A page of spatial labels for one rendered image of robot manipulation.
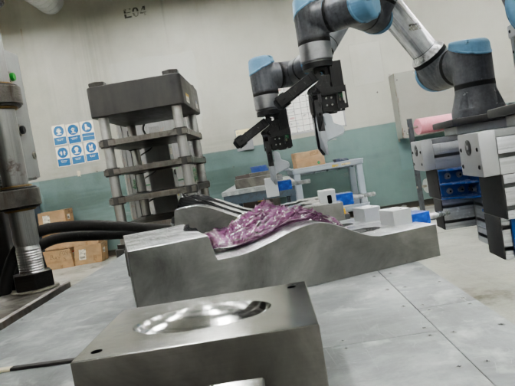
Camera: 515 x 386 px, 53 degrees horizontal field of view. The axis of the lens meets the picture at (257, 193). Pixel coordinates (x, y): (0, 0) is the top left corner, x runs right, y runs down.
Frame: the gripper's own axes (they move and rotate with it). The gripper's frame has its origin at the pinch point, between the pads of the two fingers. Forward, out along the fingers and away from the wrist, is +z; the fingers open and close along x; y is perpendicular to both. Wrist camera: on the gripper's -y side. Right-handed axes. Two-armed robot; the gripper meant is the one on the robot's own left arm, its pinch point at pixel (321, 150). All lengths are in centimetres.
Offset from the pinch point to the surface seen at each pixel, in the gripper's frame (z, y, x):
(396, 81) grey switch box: -82, 184, 615
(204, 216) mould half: 10.3, -28.8, -6.8
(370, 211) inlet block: 13.5, 5.5, -19.8
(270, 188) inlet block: 8.2, -13.1, 26.5
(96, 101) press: -85, -167, 386
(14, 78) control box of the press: -36, -83, 33
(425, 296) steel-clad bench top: 21, 4, -56
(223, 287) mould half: 18, -22, -46
